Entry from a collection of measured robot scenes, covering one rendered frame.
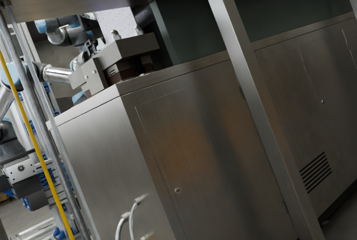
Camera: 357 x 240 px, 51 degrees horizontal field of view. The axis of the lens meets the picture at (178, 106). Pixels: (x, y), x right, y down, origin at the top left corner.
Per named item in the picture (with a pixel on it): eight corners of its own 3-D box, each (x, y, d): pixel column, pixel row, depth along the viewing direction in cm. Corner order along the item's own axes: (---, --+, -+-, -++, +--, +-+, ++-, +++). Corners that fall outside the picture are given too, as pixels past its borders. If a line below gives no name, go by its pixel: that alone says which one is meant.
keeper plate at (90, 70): (96, 94, 134) (85, 65, 133) (109, 87, 126) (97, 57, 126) (90, 96, 132) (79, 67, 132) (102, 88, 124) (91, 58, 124)
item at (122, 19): (115, 63, 156) (99, 22, 155) (145, 44, 138) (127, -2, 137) (115, 63, 155) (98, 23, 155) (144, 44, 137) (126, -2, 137)
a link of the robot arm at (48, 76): (33, 80, 207) (112, 92, 194) (19, 81, 197) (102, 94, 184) (34, 59, 205) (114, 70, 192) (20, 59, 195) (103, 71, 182)
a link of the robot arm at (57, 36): (47, 34, 225) (30, 13, 177) (64, 28, 227) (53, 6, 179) (53, 52, 226) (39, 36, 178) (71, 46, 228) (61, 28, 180)
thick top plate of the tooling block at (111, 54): (107, 79, 156) (101, 66, 156) (160, 48, 126) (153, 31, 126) (73, 90, 146) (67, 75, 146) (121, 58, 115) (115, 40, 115)
